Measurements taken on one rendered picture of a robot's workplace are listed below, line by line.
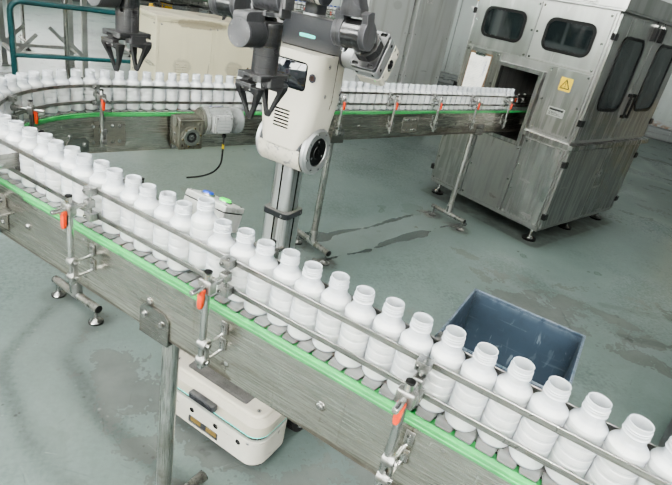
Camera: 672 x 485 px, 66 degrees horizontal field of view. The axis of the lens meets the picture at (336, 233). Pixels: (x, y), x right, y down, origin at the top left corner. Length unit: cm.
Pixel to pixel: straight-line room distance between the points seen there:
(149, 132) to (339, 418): 182
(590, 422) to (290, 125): 118
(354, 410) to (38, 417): 156
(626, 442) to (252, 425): 132
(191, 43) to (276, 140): 345
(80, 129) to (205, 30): 286
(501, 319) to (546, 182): 306
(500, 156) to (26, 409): 386
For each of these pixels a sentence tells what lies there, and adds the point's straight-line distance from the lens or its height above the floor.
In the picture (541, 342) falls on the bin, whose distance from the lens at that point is 157.
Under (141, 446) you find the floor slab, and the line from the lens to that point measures 221.
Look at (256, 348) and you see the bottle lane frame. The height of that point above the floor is 95.
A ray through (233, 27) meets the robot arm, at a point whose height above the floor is 155.
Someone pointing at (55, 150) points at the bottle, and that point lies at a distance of 154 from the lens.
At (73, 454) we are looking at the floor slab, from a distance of 222.
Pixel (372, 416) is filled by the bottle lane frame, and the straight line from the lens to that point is 103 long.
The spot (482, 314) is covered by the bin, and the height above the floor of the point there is 88.
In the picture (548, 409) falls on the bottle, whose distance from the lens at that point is 92.
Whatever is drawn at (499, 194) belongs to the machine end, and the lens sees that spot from 478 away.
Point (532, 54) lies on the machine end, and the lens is 464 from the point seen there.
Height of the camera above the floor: 166
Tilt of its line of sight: 25 degrees down
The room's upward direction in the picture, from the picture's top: 11 degrees clockwise
